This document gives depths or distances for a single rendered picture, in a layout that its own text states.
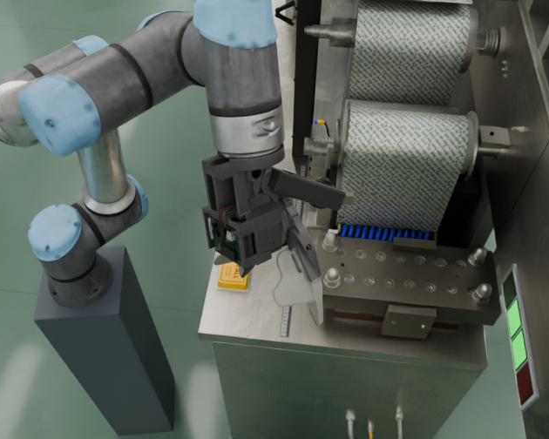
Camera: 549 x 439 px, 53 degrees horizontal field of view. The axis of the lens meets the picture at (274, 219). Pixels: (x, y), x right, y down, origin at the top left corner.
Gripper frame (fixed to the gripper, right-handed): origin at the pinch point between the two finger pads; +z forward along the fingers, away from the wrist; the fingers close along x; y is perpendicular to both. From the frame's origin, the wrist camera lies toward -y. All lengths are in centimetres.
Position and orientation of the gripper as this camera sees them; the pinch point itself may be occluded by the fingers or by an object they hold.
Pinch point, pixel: (282, 297)
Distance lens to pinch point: 68.9
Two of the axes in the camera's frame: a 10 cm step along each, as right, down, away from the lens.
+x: 6.2, 2.9, -7.3
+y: -7.8, 3.4, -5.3
